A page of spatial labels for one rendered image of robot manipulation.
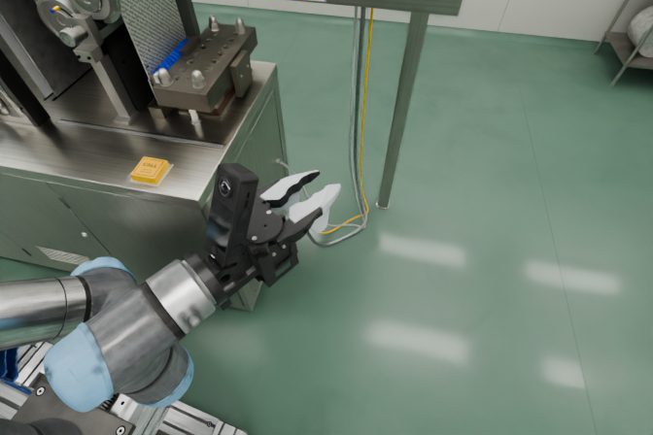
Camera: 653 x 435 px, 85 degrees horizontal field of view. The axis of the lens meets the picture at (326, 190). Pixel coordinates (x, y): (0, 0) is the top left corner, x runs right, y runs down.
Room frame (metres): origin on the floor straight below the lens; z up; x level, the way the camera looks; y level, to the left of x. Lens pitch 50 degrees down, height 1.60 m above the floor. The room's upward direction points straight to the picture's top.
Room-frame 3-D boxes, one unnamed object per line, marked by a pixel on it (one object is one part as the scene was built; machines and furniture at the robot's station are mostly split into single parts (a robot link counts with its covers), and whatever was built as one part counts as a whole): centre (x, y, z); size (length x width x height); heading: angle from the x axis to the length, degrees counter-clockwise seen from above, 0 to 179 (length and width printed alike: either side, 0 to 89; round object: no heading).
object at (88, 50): (0.88, 0.62, 1.05); 0.06 x 0.05 x 0.31; 168
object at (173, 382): (0.13, 0.23, 1.12); 0.11 x 0.08 x 0.11; 44
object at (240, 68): (1.03, 0.27, 0.96); 0.10 x 0.03 x 0.11; 168
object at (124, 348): (0.12, 0.22, 1.21); 0.11 x 0.08 x 0.09; 135
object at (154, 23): (1.03, 0.49, 1.11); 0.23 x 0.01 x 0.18; 168
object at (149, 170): (0.65, 0.47, 0.91); 0.07 x 0.07 x 0.02; 78
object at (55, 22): (1.06, 0.66, 1.17); 0.26 x 0.12 x 0.12; 168
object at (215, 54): (1.03, 0.36, 1.00); 0.40 x 0.16 x 0.06; 168
